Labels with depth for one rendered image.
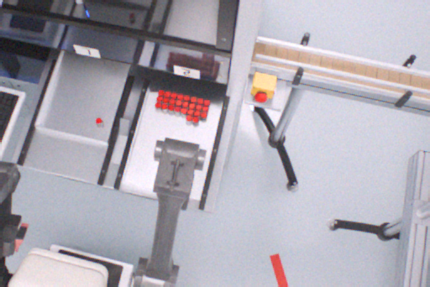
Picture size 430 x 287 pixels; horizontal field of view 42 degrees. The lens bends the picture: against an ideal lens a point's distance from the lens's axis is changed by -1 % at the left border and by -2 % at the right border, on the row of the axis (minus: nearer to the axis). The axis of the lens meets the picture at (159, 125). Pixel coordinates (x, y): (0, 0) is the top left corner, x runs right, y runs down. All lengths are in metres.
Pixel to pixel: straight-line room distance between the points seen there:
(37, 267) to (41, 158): 0.64
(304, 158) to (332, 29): 0.74
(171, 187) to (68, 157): 0.82
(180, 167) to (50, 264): 0.42
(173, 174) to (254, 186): 1.63
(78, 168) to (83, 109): 0.21
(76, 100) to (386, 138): 1.64
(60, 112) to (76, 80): 0.13
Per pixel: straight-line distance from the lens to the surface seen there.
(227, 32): 1.56
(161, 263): 1.34
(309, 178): 2.83
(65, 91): 2.01
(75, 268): 1.39
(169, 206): 1.19
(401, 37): 3.26
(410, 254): 2.30
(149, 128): 1.92
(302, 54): 2.00
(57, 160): 1.93
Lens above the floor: 2.68
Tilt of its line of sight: 70 degrees down
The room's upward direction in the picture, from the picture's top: 9 degrees counter-clockwise
